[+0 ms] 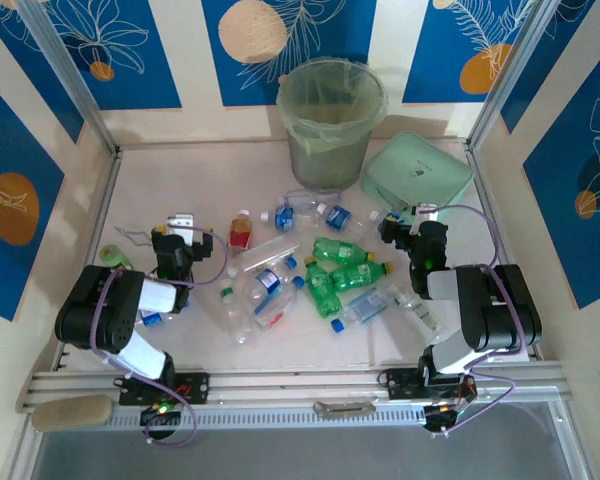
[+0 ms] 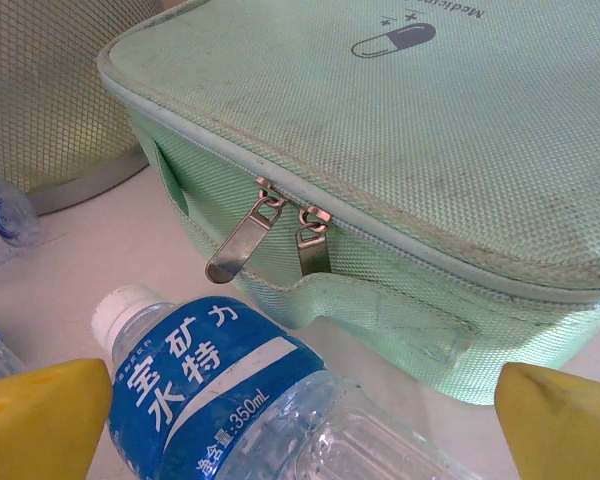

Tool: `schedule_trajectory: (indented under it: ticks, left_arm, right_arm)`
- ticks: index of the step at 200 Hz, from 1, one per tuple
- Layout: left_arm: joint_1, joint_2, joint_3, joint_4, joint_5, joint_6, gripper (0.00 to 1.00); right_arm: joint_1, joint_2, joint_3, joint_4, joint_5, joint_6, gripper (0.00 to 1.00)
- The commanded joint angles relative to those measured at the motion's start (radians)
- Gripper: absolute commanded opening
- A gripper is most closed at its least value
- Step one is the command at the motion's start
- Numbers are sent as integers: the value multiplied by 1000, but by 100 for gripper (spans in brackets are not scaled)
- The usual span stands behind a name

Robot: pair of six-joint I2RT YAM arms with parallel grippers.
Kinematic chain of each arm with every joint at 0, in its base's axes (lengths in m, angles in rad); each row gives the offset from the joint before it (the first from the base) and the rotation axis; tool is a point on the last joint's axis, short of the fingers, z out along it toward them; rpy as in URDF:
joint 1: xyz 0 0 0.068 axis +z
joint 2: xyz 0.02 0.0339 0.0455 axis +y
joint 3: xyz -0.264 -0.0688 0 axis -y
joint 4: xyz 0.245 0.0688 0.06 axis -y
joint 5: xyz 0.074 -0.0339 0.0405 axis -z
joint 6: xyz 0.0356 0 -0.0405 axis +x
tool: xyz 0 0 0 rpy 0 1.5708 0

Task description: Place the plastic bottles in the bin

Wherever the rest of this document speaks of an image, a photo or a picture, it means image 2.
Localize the crushed clear plastic bottle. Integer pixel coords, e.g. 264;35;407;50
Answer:
0;174;44;274

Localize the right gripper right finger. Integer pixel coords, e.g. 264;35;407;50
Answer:
494;362;600;480

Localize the metal zipper pull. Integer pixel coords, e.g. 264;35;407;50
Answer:
295;204;334;277
204;175;287;285

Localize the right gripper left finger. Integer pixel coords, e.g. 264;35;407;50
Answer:
0;357;114;480

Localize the mint green medicine bag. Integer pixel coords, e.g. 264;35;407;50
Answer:
95;0;600;407

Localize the metal mesh waste bin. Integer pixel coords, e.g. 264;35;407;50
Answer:
0;0;154;217

